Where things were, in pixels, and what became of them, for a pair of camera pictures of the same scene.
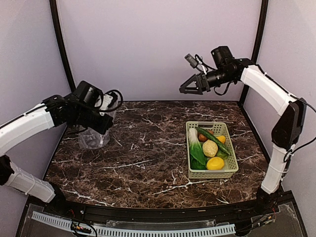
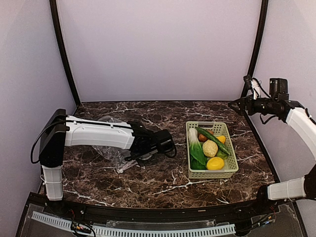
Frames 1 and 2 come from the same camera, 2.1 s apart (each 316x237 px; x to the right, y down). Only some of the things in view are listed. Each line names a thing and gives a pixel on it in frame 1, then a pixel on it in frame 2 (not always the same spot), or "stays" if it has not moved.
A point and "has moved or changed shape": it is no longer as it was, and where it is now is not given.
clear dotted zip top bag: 89,139 has moved or changed shape
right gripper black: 200,80 -> 244,104
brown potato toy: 202,138 stays
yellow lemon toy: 215,163 stays
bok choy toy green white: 197,158 stays
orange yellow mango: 222,138 stays
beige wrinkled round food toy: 210,148 stays
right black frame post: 257,45 stays
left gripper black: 107,122 -> 134,155
